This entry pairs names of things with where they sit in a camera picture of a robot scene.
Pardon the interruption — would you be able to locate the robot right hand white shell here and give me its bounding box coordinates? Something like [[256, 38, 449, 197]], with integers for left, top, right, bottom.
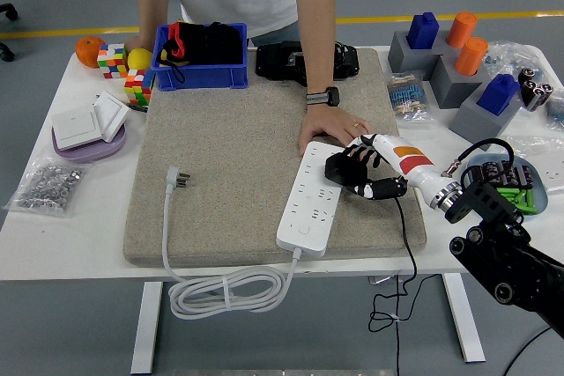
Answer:
[[345, 132, 446, 202]]

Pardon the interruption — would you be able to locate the person's left hand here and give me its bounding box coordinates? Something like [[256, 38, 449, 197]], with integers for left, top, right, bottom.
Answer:
[[298, 104, 372, 157]]

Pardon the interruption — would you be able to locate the person's right hand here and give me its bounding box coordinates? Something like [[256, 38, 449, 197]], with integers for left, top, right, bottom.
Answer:
[[124, 35, 155, 52]]

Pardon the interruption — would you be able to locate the black plug adapter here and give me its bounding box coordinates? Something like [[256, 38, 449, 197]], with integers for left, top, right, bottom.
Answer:
[[324, 149, 375, 195]]

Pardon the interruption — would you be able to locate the white power strip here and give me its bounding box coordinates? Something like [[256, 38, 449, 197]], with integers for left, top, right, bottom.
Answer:
[[275, 141, 349, 258]]

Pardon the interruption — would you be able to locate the white power cord with plug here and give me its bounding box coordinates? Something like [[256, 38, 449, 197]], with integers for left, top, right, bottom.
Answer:
[[161, 166, 305, 322]]

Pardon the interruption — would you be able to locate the yellow lemon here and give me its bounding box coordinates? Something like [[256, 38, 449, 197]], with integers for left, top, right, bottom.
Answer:
[[126, 47, 154, 70]]

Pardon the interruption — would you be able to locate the black wrist watch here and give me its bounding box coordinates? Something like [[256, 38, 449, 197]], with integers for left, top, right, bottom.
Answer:
[[306, 86, 341, 107]]

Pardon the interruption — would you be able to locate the rubik's cube with white face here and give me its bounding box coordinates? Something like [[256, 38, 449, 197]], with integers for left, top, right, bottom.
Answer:
[[96, 42, 130, 81]]

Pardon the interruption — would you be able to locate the rubik's cube red yellow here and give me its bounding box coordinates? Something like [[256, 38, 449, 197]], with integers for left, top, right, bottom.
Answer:
[[123, 68, 155, 107]]

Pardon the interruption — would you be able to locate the orange fruit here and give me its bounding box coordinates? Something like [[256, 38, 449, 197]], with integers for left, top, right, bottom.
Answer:
[[74, 35, 107, 69]]

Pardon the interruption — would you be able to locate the clear bag of resistors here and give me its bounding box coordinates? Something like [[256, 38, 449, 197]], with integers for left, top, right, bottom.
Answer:
[[386, 70, 435, 124]]

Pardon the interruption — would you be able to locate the black cloth with red trim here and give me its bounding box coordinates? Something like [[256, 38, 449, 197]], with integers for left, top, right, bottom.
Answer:
[[157, 19, 244, 82]]

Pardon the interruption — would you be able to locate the blue plastic bin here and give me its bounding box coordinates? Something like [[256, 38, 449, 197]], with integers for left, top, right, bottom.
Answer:
[[151, 22, 250, 92]]

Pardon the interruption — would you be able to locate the black electronic device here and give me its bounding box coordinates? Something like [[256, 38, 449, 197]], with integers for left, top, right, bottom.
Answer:
[[254, 40, 360, 87]]

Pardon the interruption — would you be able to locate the grey stepped block holder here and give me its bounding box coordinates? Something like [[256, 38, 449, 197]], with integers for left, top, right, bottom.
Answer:
[[387, 30, 525, 151]]

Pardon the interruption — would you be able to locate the grey-brown mat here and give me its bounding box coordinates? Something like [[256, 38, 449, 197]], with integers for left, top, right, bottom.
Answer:
[[122, 47, 427, 269]]

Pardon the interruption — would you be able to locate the blue block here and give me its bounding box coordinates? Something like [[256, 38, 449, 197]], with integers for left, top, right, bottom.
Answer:
[[405, 11, 441, 50], [477, 73, 522, 117]]

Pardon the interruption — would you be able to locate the purple tray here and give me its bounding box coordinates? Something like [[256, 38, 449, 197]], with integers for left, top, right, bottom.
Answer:
[[51, 122, 129, 164]]

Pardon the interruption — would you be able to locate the pack of dark capacitors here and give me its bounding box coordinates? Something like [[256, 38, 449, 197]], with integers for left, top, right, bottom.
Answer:
[[467, 159, 537, 190]]

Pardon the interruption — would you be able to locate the orange cylinder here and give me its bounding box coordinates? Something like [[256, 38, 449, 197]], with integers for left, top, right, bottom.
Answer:
[[454, 36, 490, 77], [446, 11, 479, 49]]

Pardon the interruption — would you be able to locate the pile of green pegs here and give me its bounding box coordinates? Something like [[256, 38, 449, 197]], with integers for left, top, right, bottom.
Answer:
[[497, 188, 539, 217]]

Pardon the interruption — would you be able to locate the light blue plate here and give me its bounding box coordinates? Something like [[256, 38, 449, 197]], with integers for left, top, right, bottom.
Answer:
[[465, 153, 550, 217]]

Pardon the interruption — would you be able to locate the clear bag of blue parts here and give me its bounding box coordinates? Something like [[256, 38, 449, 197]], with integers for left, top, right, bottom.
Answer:
[[545, 87, 564, 130], [484, 40, 550, 77]]

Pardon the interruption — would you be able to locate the clear bag of metal nuts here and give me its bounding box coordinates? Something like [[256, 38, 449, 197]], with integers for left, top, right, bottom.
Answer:
[[2, 155, 87, 218]]

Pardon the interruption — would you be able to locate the white table leg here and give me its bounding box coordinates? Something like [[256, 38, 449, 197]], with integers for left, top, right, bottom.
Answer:
[[442, 273, 487, 364], [130, 282, 164, 375]]

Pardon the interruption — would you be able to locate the white two-gang wall switch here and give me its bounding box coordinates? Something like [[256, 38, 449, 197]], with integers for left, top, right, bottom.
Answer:
[[92, 90, 131, 143]]

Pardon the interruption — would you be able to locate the black adapter cord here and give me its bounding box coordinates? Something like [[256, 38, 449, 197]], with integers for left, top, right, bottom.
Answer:
[[367, 195, 419, 333]]

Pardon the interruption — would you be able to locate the white one-gang wall switch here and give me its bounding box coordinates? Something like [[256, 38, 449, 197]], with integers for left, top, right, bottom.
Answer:
[[51, 106, 103, 151]]

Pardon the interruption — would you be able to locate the thin black hanging cable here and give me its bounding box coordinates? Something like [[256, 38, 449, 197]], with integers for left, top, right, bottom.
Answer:
[[394, 277, 403, 376]]

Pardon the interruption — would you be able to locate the black floor cable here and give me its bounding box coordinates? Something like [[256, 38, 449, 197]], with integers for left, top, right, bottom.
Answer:
[[503, 326, 554, 376]]

